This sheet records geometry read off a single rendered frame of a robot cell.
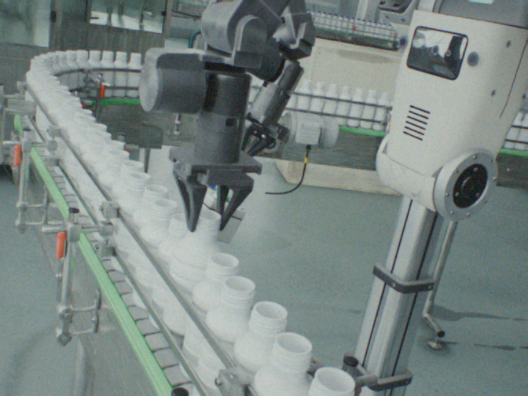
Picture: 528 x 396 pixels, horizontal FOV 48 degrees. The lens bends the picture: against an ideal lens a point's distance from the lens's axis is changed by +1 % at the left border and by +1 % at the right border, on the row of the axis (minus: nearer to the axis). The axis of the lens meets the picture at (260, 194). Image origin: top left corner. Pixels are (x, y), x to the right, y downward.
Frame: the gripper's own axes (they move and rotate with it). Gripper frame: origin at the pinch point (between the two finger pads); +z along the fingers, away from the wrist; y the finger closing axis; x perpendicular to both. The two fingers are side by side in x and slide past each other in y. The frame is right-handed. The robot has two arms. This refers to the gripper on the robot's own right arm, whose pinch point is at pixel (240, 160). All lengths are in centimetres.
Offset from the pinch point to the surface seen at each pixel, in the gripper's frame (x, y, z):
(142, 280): -16.5, 17.0, 20.3
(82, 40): 99, -491, 9
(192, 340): -16.4, 34.7, 19.1
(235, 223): 2.8, 3.9, 10.5
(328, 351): 146, -87, 72
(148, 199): -18.4, 10.7, 10.1
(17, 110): -21, -76, 20
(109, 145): -18.4, -12.7, 8.8
